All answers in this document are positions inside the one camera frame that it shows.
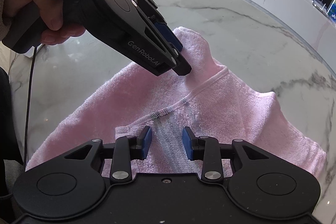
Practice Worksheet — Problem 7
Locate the pink terry towel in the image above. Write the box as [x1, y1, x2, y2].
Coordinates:
[27, 27, 326, 176]

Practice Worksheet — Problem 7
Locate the person's left hand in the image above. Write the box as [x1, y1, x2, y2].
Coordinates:
[1, 0, 85, 46]

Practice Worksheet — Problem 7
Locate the lotus painting canvas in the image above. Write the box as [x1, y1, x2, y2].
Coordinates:
[327, 2, 336, 23]

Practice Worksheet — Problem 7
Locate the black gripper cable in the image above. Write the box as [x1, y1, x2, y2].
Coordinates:
[23, 45, 38, 172]

